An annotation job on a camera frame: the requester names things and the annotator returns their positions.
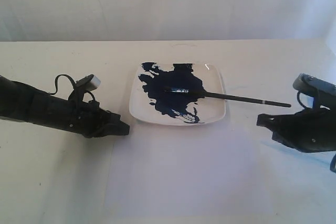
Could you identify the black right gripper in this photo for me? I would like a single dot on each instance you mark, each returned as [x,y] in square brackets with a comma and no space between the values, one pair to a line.
[306,131]

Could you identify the white paper sheet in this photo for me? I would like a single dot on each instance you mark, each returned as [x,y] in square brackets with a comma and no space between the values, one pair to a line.
[195,170]

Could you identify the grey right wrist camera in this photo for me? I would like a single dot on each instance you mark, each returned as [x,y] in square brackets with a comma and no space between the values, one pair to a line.
[321,92]

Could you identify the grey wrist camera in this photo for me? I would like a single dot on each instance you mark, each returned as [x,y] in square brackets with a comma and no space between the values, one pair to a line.
[321,92]
[89,83]

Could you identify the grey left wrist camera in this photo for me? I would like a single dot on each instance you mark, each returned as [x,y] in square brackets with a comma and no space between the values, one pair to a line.
[89,83]

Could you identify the white square plate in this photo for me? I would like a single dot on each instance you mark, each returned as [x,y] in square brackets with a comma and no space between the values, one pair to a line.
[150,103]

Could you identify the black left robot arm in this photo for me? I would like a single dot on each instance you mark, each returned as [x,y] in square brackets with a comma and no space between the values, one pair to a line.
[23,103]

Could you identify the black paintbrush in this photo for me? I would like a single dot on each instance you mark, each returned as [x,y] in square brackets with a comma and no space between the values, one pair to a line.
[201,93]

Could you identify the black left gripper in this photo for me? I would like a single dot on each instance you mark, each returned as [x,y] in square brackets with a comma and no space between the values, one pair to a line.
[86,118]

